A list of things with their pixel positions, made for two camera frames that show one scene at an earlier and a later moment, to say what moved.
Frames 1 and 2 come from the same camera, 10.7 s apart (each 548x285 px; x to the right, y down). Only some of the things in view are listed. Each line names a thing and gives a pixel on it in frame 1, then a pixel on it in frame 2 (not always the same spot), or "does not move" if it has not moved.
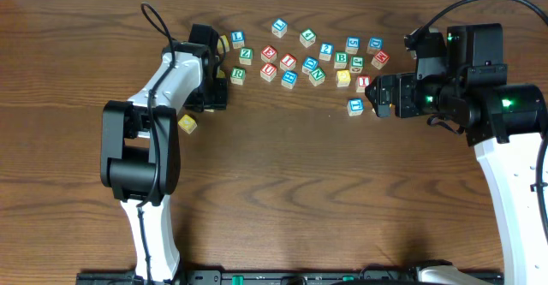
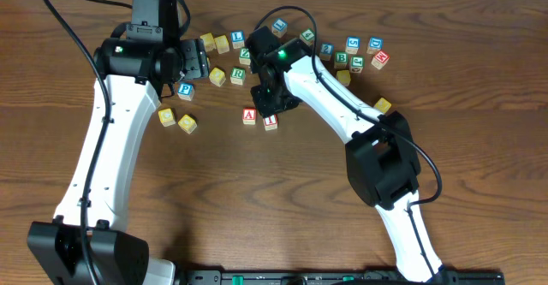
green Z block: x=246 y=55 does not move
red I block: x=361 y=82 -> x=271 y=122
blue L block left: x=238 y=39 does not move
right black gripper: x=404 y=84 -> x=265 y=108
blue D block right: x=375 y=44 does not move
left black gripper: x=220 y=102 -> x=195 y=58
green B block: x=341 y=60 does not move
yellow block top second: x=220 y=45 does not move
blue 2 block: x=326 y=51 does not move
